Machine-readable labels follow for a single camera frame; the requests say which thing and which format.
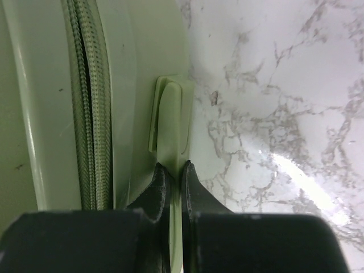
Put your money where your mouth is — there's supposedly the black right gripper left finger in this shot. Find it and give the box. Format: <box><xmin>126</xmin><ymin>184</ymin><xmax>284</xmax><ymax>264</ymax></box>
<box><xmin>1</xmin><ymin>164</ymin><xmax>171</xmax><ymax>272</ymax></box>

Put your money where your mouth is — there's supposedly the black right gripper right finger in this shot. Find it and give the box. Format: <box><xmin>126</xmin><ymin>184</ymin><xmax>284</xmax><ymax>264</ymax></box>
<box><xmin>181</xmin><ymin>162</ymin><xmax>349</xmax><ymax>272</ymax></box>

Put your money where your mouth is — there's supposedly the green hard-shell suitcase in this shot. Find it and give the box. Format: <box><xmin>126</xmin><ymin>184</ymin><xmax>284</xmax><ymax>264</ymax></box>
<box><xmin>1</xmin><ymin>1</ymin><xmax>194</xmax><ymax>272</ymax></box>

